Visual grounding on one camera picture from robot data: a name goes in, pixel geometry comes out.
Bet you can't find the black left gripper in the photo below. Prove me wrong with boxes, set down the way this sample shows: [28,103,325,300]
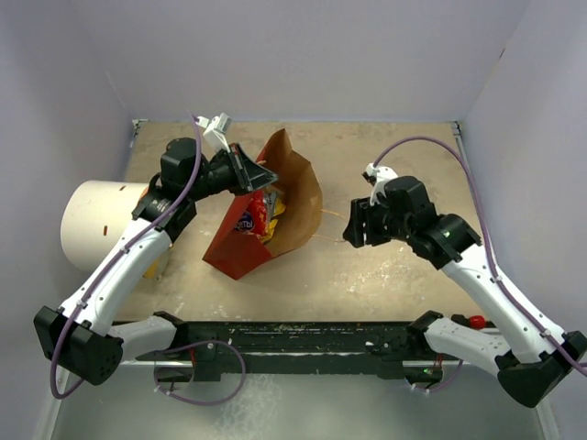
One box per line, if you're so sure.
[187,144,278,203]

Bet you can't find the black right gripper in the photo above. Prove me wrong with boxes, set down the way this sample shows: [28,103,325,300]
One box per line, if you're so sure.
[343,194,414,247]

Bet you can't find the red snack packet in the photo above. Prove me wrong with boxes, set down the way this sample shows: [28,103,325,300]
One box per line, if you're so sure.
[233,190,269,237]

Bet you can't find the red paper bag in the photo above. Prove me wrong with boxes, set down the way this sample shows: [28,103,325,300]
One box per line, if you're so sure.
[203,129,327,280]

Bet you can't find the yellow snack packet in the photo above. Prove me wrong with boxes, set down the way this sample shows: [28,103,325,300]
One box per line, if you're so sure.
[260,191,286,243]

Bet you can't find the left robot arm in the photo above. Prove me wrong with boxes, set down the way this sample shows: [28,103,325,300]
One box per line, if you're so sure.
[33,137,278,399]

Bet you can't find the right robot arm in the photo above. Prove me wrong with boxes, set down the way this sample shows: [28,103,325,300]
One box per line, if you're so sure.
[343,168,586,408]

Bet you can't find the yellow roll holder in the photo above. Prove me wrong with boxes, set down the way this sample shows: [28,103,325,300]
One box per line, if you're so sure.
[142,246,173,281]

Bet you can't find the red emergency stop button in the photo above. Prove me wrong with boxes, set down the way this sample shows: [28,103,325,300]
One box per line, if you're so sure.
[450,314,487,330]

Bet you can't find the white paper roll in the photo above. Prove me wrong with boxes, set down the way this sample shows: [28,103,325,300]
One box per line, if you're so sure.
[61,181,148,272]

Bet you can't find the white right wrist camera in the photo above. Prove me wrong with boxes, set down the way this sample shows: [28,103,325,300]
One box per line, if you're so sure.
[362,163,398,206]

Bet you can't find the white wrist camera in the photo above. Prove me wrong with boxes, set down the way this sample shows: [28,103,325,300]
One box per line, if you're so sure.
[193,113,231,153]
[362,163,398,206]

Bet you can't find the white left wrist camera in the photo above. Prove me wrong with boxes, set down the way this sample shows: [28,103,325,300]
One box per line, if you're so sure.
[193,113,231,153]

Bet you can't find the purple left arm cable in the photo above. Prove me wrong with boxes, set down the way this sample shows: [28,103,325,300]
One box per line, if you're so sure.
[49,109,204,401]

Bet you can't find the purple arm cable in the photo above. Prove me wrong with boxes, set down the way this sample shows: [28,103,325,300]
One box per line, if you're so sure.
[371,136,587,368]
[49,109,204,401]

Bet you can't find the aluminium table frame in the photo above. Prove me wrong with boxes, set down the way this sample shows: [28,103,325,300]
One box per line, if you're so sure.
[449,121,470,169]

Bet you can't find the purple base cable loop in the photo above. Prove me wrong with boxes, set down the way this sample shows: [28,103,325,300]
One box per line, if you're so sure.
[152,338,248,406]

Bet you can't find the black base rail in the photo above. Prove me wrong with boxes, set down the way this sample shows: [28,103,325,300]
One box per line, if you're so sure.
[137,320,460,382]

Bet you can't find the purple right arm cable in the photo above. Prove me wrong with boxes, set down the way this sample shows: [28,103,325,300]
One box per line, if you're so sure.
[371,136,587,368]

